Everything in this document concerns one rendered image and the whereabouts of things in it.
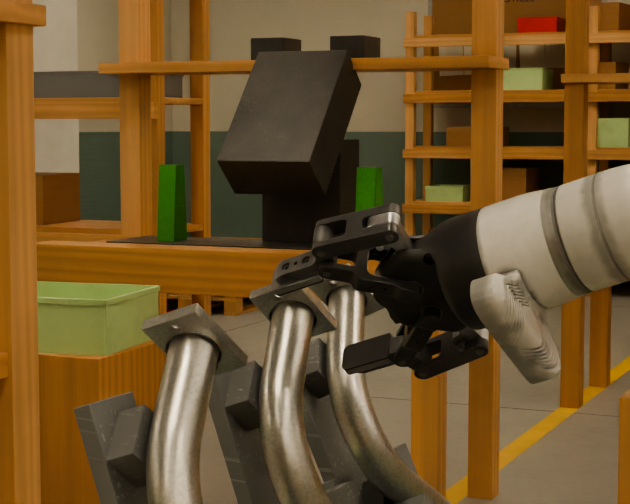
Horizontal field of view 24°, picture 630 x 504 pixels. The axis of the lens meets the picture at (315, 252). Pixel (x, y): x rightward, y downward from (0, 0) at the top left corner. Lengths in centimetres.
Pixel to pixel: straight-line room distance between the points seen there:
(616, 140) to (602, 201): 1035
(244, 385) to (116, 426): 16
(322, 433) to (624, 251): 36
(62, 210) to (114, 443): 616
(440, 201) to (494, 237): 1071
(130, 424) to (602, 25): 1057
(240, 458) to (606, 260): 28
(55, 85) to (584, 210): 592
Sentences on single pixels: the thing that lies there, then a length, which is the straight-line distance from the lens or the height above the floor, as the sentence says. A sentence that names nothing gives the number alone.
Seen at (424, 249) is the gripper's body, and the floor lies 123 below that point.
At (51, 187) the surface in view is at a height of 102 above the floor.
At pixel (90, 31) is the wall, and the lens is 1220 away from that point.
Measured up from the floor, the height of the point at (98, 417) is 114.
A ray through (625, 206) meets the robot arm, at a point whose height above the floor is 126.
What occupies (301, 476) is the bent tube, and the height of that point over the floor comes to 108.
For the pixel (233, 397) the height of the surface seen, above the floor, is 113.
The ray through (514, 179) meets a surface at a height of 88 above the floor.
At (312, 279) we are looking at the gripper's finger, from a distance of 95.
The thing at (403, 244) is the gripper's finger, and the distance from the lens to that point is 93.
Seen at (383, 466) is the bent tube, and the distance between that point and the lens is 113.
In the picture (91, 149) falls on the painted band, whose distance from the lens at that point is 1216.
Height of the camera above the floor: 131
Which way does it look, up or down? 5 degrees down
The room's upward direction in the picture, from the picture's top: straight up
